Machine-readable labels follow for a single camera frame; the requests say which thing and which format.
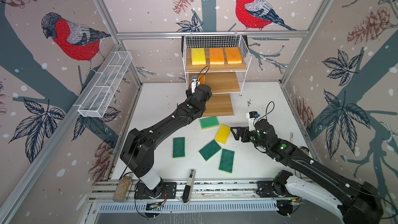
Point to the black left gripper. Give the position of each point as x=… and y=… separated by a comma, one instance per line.
x=208, y=96

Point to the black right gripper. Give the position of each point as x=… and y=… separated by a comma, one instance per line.
x=238, y=131

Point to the orange sponge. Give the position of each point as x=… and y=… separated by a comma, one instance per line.
x=233, y=55
x=216, y=56
x=201, y=79

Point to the light green sponge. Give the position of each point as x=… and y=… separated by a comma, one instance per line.
x=209, y=122

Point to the dark green sponge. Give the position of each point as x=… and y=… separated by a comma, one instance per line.
x=178, y=147
x=226, y=161
x=209, y=150

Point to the yellow sponge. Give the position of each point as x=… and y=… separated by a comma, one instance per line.
x=198, y=56
x=222, y=134

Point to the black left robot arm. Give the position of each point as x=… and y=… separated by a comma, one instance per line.
x=138, y=149

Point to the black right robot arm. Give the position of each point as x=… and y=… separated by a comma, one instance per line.
x=351, y=202

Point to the small clear plastic container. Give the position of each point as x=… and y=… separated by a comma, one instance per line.
x=305, y=150

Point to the black white handheld scraper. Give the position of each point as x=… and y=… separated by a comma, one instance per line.
x=186, y=196

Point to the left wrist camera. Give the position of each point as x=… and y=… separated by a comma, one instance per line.
x=194, y=83

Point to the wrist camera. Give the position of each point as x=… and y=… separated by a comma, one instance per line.
x=252, y=116
x=194, y=83

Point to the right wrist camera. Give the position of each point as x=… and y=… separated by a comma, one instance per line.
x=252, y=116

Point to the white wire wooden shelf unit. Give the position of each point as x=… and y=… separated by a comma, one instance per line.
x=227, y=80

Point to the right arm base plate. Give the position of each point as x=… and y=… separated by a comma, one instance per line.
x=270, y=189

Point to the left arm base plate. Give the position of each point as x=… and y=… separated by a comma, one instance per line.
x=168, y=191

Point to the aluminium frame crossbar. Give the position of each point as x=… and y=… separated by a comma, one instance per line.
x=174, y=35

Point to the white wire wall basket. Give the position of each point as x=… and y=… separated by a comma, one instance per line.
x=101, y=94

